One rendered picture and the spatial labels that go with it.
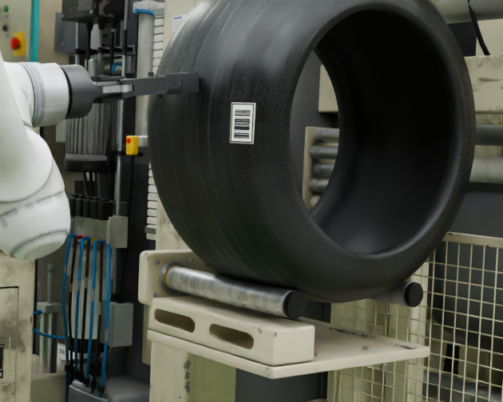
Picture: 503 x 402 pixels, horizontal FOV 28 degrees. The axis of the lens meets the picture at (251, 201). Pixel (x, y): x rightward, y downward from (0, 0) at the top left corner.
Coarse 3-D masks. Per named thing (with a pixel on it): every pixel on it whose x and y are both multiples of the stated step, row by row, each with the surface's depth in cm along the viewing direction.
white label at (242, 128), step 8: (232, 104) 148; (240, 104) 148; (248, 104) 147; (232, 112) 148; (240, 112) 148; (248, 112) 147; (232, 120) 148; (240, 120) 148; (248, 120) 147; (232, 128) 148; (240, 128) 148; (248, 128) 147; (232, 136) 148; (240, 136) 148; (248, 136) 147
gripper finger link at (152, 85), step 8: (128, 80) 140; (136, 80) 142; (144, 80) 143; (152, 80) 144; (160, 80) 146; (136, 88) 142; (144, 88) 143; (152, 88) 144; (160, 88) 146; (128, 96) 140
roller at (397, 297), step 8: (400, 288) 176; (408, 288) 175; (416, 288) 176; (376, 296) 181; (384, 296) 179; (392, 296) 177; (400, 296) 176; (408, 296) 175; (416, 296) 176; (400, 304) 177; (408, 304) 175; (416, 304) 176
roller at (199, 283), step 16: (176, 272) 181; (192, 272) 178; (176, 288) 181; (192, 288) 177; (208, 288) 173; (224, 288) 169; (240, 288) 166; (256, 288) 164; (272, 288) 162; (240, 304) 167; (256, 304) 163; (272, 304) 160; (288, 304) 157; (304, 304) 159
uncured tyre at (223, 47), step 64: (256, 0) 154; (320, 0) 154; (384, 0) 162; (192, 64) 157; (256, 64) 149; (384, 64) 194; (448, 64) 172; (192, 128) 155; (256, 128) 148; (384, 128) 199; (448, 128) 187; (192, 192) 158; (256, 192) 150; (384, 192) 196; (448, 192) 175; (256, 256) 156; (320, 256) 157; (384, 256) 166
